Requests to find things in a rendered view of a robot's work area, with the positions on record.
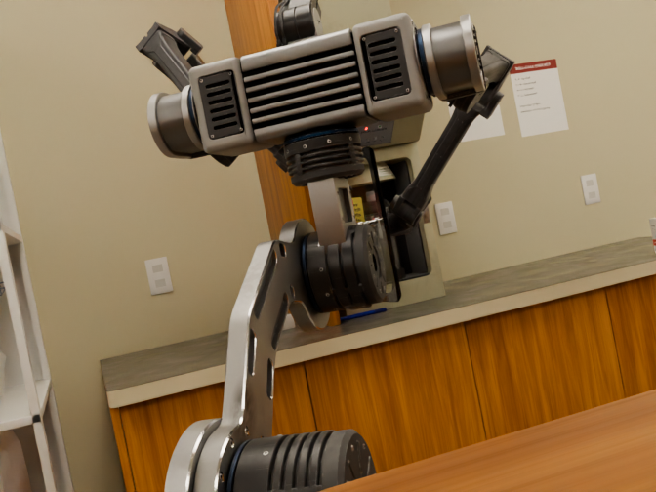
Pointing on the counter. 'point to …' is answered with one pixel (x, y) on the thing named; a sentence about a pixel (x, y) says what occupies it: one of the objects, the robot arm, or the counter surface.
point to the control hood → (405, 131)
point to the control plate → (376, 133)
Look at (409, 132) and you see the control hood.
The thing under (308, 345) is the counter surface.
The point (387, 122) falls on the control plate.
